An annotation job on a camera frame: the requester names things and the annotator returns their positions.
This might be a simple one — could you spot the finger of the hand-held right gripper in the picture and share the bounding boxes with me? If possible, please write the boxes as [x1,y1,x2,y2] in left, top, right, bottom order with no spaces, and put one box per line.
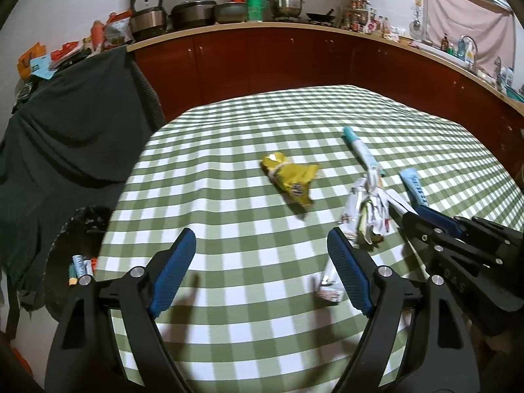
[400,212,445,256]
[415,206,471,238]

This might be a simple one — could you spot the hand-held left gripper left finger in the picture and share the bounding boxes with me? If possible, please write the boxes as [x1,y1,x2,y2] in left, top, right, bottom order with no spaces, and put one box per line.
[45,227,198,393]

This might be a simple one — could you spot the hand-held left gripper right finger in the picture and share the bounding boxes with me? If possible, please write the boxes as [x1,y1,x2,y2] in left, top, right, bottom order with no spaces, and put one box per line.
[327,227,479,393]

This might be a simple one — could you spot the white wrappers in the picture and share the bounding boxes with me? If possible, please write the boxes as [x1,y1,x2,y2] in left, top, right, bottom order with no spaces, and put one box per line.
[338,176,418,248]

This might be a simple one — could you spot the white tube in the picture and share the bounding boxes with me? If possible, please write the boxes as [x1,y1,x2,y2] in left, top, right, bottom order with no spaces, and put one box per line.
[73,255,93,279]

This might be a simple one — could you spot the yellow snack wrapper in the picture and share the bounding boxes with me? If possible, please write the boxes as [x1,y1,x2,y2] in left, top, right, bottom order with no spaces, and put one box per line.
[261,152,321,209]

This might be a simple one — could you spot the black-lined trash bin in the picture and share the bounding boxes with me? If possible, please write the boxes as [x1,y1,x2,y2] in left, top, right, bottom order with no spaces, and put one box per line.
[43,205,119,324]

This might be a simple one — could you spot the blue patterned wrapper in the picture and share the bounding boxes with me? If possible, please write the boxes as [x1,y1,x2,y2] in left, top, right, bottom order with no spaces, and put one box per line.
[399,169,430,207]

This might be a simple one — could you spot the teal capped tube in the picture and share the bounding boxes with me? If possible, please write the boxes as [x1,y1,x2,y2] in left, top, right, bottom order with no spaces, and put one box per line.
[343,126,385,181]

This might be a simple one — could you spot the green checked tablecloth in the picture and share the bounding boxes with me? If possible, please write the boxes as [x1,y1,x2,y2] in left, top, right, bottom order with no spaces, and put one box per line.
[98,84,524,393]

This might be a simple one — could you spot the steel faucet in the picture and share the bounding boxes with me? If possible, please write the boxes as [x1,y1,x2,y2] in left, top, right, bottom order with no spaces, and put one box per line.
[458,35,477,63]

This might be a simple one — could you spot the dark green cloth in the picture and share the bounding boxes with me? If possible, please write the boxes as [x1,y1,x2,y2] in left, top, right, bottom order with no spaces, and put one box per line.
[0,45,166,312]

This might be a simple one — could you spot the pink curtain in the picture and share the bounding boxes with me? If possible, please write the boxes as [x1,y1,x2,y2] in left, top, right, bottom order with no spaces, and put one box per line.
[423,0,514,74]

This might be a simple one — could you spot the row of seasoning bottles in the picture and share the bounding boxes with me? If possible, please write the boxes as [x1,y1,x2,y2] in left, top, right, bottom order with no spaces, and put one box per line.
[342,0,394,39]

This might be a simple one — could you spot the red lower kitchen cabinets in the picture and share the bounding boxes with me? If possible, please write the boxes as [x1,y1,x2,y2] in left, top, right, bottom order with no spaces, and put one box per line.
[127,22,524,181]

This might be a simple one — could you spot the black wok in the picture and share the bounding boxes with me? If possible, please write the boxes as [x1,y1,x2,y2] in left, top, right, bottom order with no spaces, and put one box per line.
[306,7,337,25]

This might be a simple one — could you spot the light blue paper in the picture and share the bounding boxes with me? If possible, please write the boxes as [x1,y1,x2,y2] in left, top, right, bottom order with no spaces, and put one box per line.
[30,58,58,79]

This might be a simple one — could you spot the red flat packet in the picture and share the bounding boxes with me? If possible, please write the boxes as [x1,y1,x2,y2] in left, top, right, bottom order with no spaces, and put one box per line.
[50,42,80,61]

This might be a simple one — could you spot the orange thermos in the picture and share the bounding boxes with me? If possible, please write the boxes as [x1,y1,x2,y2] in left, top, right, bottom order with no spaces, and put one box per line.
[91,20,105,52]

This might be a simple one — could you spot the red snack bag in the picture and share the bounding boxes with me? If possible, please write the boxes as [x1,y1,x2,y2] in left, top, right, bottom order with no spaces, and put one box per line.
[104,11,134,46]

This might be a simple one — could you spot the silver rice cooker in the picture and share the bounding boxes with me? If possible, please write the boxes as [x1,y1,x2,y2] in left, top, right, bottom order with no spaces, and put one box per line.
[129,0,168,43]

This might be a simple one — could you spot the orange paper bag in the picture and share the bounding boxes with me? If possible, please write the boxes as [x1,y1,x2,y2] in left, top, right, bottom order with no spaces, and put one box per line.
[17,43,47,78]

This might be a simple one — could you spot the black cooking pot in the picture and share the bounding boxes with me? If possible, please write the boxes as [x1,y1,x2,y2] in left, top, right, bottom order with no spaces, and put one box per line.
[169,1,217,30]

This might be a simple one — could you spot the steel steamer pot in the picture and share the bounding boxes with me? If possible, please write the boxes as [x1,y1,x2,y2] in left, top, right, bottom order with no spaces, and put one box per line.
[268,0,307,21]

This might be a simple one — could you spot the grey steel bowl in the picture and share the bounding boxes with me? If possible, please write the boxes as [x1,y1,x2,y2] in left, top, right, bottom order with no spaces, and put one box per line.
[213,2,248,24]

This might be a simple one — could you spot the green thermos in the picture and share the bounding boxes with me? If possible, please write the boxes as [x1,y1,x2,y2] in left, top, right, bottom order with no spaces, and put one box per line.
[246,0,267,22]

